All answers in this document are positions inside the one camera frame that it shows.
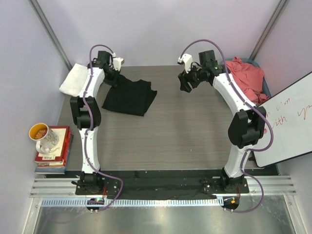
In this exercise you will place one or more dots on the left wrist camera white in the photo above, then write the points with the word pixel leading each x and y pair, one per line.
pixel 117 62

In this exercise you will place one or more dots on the black floral t shirt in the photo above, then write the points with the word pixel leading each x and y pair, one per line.
pixel 130 97

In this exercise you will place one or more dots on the white slotted cable duct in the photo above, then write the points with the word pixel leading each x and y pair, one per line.
pixel 98 202

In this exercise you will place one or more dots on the whiteboard with red writing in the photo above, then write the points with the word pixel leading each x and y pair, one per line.
pixel 290 115

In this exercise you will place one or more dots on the bottom book in stack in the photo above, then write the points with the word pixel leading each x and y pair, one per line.
pixel 56 170

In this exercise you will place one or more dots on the aluminium rail frame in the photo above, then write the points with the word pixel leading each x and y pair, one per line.
pixel 267 185

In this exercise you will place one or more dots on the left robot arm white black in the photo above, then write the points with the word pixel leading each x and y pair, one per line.
pixel 87 118

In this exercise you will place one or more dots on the folded white t shirt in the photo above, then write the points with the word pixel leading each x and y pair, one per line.
pixel 75 80

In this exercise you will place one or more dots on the floral mug yellow inside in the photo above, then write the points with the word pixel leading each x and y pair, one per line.
pixel 46 139

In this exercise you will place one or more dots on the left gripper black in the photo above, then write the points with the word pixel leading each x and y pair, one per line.
pixel 114 82

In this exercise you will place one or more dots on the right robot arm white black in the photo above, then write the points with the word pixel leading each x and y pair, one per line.
pixel 247 126

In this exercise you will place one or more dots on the red top book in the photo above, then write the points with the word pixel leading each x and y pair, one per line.
pixel 56 158

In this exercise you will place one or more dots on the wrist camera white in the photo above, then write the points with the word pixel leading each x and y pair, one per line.
pixel 186 60
pixel 117 62

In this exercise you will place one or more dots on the pink crumpled t shirt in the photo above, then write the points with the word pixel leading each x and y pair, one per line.
pixel 246 78

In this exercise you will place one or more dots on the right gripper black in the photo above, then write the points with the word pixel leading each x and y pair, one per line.
pixel 184 78

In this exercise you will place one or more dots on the teal plastic basket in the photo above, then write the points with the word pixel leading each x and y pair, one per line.
pixel 265 87

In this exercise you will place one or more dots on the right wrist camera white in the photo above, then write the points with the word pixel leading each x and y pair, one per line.
pixel 186 60

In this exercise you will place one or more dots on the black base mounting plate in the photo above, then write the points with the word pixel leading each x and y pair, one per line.
pixel 171 184

